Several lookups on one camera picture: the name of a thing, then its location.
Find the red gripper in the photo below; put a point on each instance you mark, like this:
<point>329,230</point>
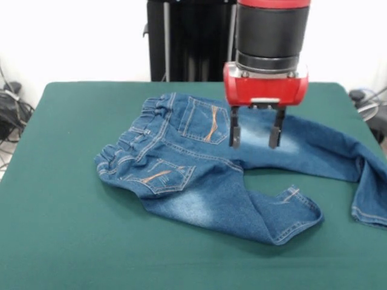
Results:
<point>263,89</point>

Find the blue denim jeans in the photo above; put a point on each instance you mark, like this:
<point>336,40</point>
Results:
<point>211,187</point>

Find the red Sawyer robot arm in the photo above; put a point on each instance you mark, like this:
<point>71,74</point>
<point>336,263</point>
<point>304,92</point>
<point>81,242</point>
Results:
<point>272,30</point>

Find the dark green table cloth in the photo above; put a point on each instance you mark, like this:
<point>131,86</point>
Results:
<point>90,241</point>

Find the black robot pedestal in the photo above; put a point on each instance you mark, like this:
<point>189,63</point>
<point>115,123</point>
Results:
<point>157,45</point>

